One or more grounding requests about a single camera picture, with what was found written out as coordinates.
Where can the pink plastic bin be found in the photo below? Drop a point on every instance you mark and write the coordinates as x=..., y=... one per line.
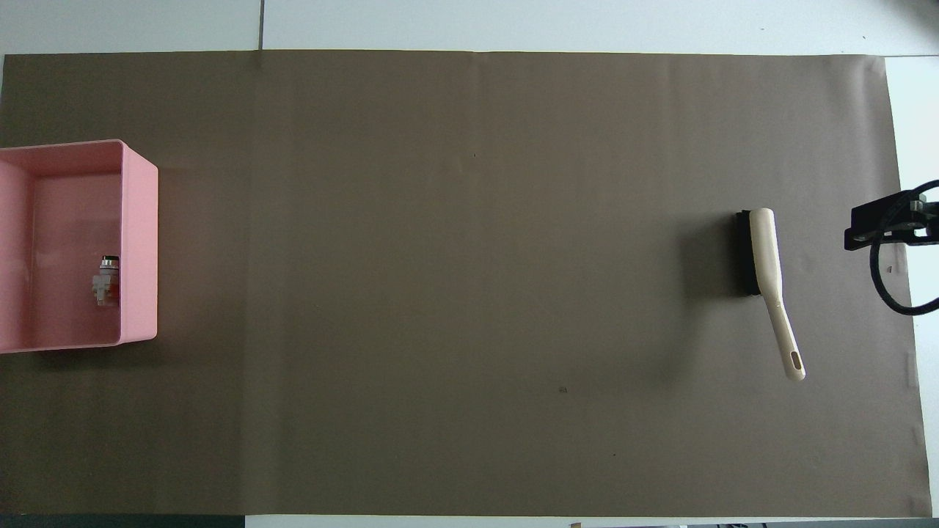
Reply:
x=139, y=249

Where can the black stand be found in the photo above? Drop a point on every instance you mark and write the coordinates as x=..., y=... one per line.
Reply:
x=877, y=218

